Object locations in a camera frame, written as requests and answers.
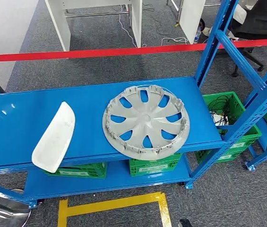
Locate small white box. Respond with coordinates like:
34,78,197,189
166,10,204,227
212,114,229,127

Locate white curved plastic part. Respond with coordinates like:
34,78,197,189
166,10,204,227
32,101,76,174

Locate green crate holding cables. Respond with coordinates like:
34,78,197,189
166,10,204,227
195,91,262,164

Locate white desk side panel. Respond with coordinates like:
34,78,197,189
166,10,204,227
179,0,206,44

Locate black tangled cables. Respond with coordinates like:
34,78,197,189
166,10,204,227
208,95,231,130

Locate grey wheel hubcap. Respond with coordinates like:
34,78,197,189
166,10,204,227
102,84,190,161

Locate clear plastic bottle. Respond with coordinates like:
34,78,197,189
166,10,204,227
193,26,201,44

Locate white floor cable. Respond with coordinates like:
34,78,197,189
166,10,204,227
118,4,139,48
161,36,189,47

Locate white desk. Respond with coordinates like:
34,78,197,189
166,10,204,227
44,0,142,52

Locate red barrier tape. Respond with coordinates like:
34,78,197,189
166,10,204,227
0,37,267,62

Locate black office chair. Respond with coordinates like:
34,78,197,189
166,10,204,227
228,0,267,78

